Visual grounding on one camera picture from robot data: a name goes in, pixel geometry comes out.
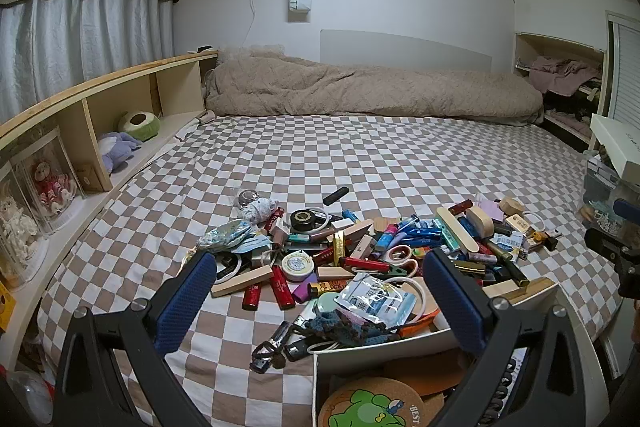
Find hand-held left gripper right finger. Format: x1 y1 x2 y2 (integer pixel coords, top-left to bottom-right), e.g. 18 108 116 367
422 248 608 427

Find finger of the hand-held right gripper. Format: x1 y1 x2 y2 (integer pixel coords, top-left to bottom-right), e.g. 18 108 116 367
584 228 640 298
613 198 640 222

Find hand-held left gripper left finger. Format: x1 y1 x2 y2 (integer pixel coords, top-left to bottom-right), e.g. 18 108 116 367
52 251 218 427

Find white storage box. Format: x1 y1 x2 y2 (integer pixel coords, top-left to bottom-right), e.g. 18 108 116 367
311 281 608 427

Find clear plastic bin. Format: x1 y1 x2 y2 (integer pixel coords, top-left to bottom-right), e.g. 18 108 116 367
582 154 640 238

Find small wooden block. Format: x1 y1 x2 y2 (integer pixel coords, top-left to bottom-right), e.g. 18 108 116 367
211 268 276 299

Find white flat box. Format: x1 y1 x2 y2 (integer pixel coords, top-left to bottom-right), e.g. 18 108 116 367
590 113 640 182

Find long wooden block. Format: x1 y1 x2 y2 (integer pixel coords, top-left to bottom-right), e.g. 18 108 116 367
482 279 556 305

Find green mint packet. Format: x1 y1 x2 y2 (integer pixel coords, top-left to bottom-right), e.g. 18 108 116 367
432 219 461 253

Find wide wooden stick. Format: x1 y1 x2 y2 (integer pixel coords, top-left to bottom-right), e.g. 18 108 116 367
436 206 482 255

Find brown flat pad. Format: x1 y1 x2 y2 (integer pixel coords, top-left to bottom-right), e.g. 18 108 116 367
385 353 473 397

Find floral face mask packet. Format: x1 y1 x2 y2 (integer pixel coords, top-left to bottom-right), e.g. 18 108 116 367
197 221 273 254

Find white blue foil sachet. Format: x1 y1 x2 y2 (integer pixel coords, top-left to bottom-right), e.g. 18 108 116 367
334 273 406 325

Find oval wooden box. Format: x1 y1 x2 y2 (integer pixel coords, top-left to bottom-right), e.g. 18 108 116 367
465 206 495 238

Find pile of colourful lighters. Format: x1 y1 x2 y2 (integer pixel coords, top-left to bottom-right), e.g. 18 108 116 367
242 202 531 310

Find black metal clip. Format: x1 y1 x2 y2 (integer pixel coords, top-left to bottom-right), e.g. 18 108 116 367
250 322 311 375

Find white wardrobe shelf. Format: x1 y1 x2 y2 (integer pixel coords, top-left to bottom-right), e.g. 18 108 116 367
514 32 608 148

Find purple sticky notes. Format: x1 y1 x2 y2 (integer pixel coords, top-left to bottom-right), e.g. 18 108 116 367
477 199 506 222

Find curved wooden piece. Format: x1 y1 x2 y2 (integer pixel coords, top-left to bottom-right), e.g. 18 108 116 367
497 198 526 219

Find dark blue crochet cloth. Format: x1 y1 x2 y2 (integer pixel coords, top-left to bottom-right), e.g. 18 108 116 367
300 307 401 348

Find patterned sock ball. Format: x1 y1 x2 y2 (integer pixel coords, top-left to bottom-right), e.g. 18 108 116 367
240 198 276 224

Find round tin green label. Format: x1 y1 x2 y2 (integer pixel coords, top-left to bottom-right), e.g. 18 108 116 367
280 253 316 283

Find pale green round case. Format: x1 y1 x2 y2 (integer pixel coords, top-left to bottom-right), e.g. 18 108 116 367
312 292 351 323

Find white louvred door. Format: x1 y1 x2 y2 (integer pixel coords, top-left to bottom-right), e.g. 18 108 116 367
605 11 640 122

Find black tape roll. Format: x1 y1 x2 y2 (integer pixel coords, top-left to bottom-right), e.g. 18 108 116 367
290 208 321 230

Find pink folded clothes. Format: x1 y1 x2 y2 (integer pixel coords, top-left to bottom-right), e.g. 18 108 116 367
530 57 603 95

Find small wooden box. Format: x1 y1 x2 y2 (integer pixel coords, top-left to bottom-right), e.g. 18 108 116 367
75 162 101 194

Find purple plush toy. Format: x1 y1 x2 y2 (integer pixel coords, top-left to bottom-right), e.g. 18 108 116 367
97 131 143 172

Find checkered bed sheet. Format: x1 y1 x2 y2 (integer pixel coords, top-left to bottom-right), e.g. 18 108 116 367
37 112 623 427

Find yellow box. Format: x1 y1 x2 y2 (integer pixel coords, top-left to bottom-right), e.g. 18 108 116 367
0 282 17 333

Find red doll in clear case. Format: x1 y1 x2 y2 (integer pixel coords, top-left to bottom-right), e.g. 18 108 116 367
11 127 86 228

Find green plush toy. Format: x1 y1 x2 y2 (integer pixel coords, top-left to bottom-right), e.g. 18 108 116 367
118 111 162 142

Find white doll in clear case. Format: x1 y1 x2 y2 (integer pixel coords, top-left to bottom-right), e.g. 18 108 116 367
0 162 51 293

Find wooden bedside shelf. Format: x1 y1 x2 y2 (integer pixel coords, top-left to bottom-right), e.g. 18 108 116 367
0 49 221 358

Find beige quilt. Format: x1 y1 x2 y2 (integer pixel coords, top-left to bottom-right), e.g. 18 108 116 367
205 46 546 128

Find white curtain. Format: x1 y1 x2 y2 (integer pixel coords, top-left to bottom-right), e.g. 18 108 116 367
0 0 176 122

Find pink white ring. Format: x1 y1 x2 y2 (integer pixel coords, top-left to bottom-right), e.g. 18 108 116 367
385 276 441 327

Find white cord ring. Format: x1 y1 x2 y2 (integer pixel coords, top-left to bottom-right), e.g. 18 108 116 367
522 209 548 235

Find pink handled scissors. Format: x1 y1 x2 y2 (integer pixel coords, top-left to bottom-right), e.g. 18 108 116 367
372 244 421 278

